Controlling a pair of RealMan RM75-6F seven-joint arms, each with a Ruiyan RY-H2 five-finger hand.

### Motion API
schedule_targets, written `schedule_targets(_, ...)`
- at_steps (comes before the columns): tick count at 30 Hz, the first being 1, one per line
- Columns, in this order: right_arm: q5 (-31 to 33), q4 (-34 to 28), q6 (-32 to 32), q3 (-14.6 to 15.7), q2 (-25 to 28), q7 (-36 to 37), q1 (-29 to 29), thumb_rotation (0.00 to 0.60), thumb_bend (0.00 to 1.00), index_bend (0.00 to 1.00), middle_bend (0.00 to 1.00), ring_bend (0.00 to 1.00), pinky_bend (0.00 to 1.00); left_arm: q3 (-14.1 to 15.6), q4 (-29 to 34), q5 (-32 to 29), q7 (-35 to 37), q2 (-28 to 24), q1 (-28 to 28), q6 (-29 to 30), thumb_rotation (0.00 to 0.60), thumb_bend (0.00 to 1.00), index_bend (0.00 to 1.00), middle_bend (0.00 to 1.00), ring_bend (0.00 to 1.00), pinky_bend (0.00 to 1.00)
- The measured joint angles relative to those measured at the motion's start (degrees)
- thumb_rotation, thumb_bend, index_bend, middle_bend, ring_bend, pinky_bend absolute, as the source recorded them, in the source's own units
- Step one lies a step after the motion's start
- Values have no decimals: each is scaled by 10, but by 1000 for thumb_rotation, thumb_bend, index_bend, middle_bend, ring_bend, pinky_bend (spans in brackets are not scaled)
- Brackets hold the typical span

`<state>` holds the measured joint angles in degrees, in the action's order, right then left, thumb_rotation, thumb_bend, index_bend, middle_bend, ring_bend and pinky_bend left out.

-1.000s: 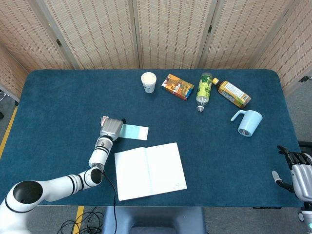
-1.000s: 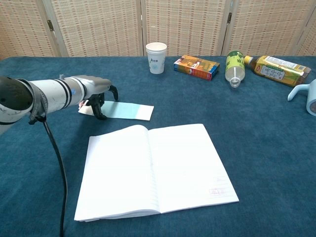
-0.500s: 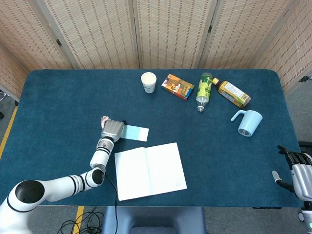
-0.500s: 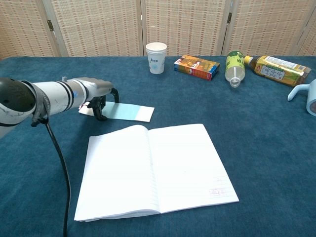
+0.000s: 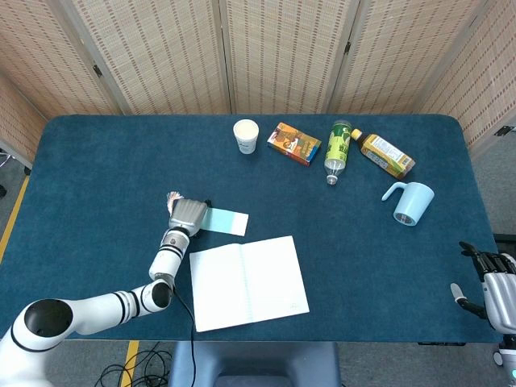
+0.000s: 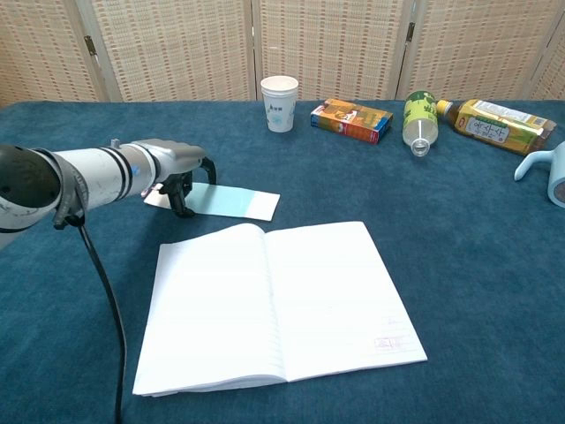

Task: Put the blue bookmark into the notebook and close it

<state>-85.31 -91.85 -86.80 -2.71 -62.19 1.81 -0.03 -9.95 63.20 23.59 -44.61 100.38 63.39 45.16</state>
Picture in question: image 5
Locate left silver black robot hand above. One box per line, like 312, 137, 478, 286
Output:
167, 197, 214, 239

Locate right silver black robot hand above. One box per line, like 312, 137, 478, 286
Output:
450, 240, 516, 334

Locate light blue tasselled bookmark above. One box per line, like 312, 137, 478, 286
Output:
164, 190, 250, 237

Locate white lined notebook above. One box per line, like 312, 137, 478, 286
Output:
189, 235, 310, 333

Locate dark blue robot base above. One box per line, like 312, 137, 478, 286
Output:
168, 341, 342, 387

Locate dark blue table cloth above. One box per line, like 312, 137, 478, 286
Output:
0, 114, 499, 343

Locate white paper cup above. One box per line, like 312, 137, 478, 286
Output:
232, 119, 260, 155

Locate orange cardboard snack box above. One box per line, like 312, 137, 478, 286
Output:
266, 122, 323, 167

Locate light blue plastic mug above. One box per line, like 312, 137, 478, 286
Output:
381, 181, 435, 227

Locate woven bamboo folding screen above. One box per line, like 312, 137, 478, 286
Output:
0, 0, 516, 170

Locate clear green-label plastic bottle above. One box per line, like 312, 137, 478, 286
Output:
324, 119, 351, 186

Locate yellow-label tea bottle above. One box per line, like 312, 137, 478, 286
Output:
350, 128, 416, 181

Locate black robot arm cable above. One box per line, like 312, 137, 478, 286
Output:
171, 281, 197, 374

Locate black floor cables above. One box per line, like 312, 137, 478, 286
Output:
94, 342, 174, 387

